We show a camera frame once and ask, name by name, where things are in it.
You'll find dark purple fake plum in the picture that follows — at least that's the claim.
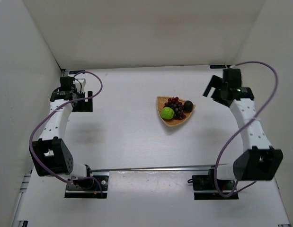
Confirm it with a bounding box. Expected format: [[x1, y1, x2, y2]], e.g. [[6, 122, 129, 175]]
[[183, 100, 194, 112]]

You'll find red fake grape bunch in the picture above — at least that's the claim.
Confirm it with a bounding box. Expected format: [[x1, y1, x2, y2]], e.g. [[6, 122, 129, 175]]
[[164, 97, 186, 120]]

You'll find green fake apple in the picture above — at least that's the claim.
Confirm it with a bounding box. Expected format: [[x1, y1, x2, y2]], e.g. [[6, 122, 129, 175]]
[[160, 107, 175, 120]]

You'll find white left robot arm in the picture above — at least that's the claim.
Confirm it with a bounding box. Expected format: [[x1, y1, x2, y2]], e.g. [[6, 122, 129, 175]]
[[31, 76, 93, 179]]

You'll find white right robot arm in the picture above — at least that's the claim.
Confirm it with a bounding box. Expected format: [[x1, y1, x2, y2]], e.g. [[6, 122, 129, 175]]
[[203, 68, 284, 188]]

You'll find woven triangular fruit basket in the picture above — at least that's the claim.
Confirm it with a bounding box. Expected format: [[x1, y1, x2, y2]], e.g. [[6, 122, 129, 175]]
[[156, 96, 195, 127]]

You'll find blue right corner label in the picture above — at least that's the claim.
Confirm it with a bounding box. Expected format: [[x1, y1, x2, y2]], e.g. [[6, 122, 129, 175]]
[[209, 65, 227, 69]]

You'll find blue corner label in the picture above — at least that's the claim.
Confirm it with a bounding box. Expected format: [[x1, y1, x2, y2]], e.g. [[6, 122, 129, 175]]
[[69, 70, 85, 75], [209, 65, 227, 69]]

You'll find blue left corner label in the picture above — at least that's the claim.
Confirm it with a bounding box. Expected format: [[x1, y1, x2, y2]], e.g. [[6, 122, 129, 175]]
[[69, 70, 85, 75]]

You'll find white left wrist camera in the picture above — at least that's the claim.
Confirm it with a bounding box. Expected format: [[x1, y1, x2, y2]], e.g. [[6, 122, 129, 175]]
[[74, 78, 86, 93]]

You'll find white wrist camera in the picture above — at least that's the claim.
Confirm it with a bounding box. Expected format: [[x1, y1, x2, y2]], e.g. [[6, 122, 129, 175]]
[[228, 65, 240, 69], [74, 78, 86, 93]]

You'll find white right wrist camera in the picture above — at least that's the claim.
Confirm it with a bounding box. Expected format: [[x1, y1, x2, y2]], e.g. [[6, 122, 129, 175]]
[[228, 65, 240, 69]]

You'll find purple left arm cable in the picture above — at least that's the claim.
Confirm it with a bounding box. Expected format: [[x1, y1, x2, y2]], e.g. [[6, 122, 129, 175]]
[[29, 70, 104, 197]]

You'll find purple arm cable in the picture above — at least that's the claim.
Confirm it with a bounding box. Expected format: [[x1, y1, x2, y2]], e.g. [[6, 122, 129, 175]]
[[29, 70, 104, 197], [213, 61, 279, 198]]

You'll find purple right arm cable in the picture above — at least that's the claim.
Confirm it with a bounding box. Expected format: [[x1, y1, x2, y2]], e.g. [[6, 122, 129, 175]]
[[213, 61, 279, 198]]

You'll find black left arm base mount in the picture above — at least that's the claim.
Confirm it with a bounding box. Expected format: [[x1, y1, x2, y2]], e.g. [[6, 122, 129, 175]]
[[64, 171, 109, 199]]

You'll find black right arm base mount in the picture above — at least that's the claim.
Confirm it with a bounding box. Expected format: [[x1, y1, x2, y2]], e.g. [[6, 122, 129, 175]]
[[187, 169, 239, 201]]

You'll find aluminium front rail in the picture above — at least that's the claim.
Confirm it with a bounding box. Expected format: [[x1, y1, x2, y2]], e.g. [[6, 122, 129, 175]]
[[92, 165, 215, 172]]

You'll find aluminium left side rail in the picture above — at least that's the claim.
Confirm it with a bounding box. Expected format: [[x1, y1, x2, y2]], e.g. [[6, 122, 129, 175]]
[[11, 69, 68, 227]]

